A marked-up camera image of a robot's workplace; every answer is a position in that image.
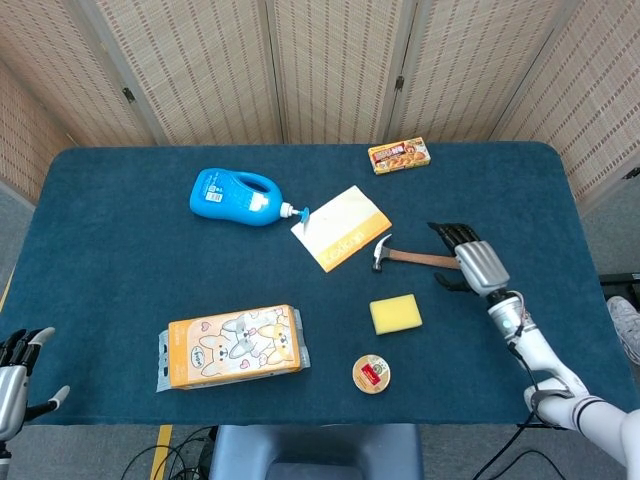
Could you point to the yellow curry box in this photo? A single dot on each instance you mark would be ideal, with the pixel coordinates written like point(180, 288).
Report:
point(400, 156)

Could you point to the yellow floor tape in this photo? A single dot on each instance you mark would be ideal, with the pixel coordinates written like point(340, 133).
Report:
point(4, 295)
point(161, 452)

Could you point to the round gold tin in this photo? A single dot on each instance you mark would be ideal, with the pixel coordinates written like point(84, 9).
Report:
point(372, 375)

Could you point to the white and yellow booklet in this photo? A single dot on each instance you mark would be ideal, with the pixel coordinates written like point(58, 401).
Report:
point(340, 225)

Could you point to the grey sneaker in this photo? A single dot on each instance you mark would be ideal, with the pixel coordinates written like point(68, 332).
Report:
point(625, 320)

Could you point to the yellow sponge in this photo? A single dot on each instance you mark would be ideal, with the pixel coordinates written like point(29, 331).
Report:
point(395, 314)

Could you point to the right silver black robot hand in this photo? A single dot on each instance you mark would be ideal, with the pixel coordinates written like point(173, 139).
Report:
point(480, 265)

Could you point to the bamboo folding screen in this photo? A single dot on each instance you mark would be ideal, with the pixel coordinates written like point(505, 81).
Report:
point(325, 75)

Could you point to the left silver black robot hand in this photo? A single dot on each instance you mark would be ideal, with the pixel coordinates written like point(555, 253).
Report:
point(10, 395)

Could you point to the black screen hinge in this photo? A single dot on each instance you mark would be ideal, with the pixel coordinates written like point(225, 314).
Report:
point(129, 95)
point(632, 173)
point(399, 82)

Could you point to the blue detergent pump bottle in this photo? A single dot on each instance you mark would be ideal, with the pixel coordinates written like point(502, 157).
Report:
point(225, 200)

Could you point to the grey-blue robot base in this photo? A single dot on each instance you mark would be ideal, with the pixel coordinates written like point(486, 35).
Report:
point(300, 445)

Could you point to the dark blue tablecloth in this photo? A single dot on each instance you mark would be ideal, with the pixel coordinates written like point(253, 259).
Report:
point(125, 260)

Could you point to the orange corgi tissue pack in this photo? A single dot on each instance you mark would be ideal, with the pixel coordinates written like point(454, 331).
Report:
point(235, 347)

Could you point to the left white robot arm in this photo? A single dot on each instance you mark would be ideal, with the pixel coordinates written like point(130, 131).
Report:
point(4, 462)

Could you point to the black equipment box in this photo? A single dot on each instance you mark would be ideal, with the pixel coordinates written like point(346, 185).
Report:
point(622, 286)

